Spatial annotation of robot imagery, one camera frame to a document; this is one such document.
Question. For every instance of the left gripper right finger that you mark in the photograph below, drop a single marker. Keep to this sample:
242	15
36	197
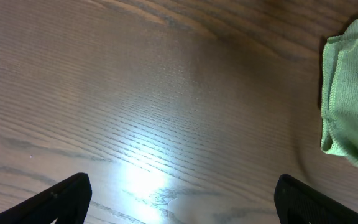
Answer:
298	203

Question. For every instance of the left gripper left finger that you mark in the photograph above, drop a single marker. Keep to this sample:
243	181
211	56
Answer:
66	202

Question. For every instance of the light green cloth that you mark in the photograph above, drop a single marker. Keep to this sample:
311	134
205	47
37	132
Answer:
339	95

